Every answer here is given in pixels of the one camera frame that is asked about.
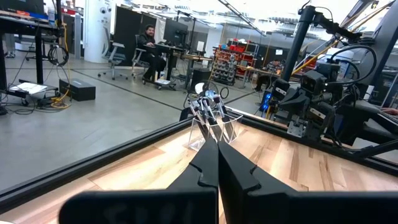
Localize black standing desk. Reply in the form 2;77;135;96
0;9;68;94

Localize shelf with red bins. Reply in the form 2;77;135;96
211;39;261;86

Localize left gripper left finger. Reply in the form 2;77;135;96
58;136;220;224

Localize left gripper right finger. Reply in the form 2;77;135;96
218;141;398;224

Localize clear acrylic organizer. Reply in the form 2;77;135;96
187;105;244;152

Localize black right camera cable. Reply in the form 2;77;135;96
326;45;377;87

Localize white round column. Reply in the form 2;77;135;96
83;0;118;65

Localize black box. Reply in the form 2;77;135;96
58;78;96;102

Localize silver metal bracket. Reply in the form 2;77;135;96
287;119;307;138

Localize black cable clamp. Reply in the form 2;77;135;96
178;107;194;123

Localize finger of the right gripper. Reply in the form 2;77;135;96
273;78;312;114
304;101;336;140

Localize grey office chair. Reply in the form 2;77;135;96
130;34;150;78
98;26;129;81

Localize person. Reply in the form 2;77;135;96
254;58;285;93
4;32;16;59
136;24;167;82

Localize yellow extension cord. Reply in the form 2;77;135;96
49;21;72;110

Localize black computer blue light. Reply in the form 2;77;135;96
260;90;273;113

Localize black cable coil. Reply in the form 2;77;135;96
46;45;70;68

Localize black framed light bar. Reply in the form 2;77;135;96
217;0;267;37

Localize black partition panel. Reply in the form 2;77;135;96
113;6;158;68

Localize flat dolly white sheet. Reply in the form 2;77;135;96
0;79;60;108

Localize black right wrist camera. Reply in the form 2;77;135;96
300;68;329;96

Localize dark pens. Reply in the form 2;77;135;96
213;95;236;141

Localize dark grey laptop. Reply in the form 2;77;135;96
357;0;398;105

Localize black monitor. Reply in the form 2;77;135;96
163;18;190;47

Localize black computer tower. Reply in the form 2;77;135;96
189;68;212;93

